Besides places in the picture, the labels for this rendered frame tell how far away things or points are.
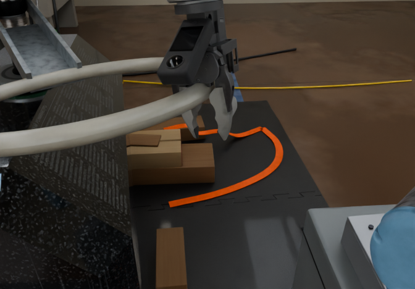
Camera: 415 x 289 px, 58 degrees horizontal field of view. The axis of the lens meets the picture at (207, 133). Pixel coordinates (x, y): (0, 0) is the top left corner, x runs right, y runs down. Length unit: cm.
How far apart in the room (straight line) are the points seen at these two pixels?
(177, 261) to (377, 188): 125
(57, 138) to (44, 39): 69
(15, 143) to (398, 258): 43
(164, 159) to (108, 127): 157
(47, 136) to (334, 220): 54
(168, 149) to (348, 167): 110
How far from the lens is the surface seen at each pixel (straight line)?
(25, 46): 111
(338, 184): 227
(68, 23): 527
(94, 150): 118
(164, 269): 158
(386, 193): 231
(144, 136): 214
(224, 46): 57
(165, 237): 169
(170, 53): 52
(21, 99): 125
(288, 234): 189
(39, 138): 48
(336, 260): 71
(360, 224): 69
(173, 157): 203
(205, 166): 207
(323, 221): 77
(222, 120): 58
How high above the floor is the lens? 137
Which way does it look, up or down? 32 degrees down
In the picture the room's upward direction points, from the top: straight up
